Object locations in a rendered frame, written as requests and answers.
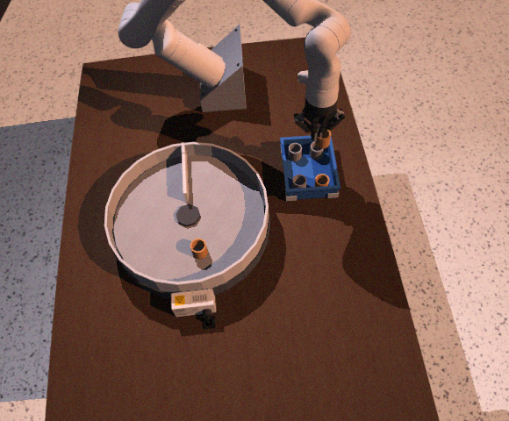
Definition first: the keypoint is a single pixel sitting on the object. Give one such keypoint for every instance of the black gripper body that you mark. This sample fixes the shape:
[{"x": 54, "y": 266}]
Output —
[{"x": 310, "y": 111}]

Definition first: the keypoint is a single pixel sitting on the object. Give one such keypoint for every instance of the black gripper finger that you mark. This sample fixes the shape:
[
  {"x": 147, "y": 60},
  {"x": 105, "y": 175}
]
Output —
[
  {"x": 329, "y": 125},
  {"x": 313, "y": 127}
]

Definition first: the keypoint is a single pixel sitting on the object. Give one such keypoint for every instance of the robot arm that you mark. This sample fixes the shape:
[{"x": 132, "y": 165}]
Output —
[{"x": 330, "y": 32}]

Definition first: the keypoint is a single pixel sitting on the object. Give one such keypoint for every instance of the blue open-top crate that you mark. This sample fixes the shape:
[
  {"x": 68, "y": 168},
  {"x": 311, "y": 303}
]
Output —
[{"x": 310, "y": 168}]

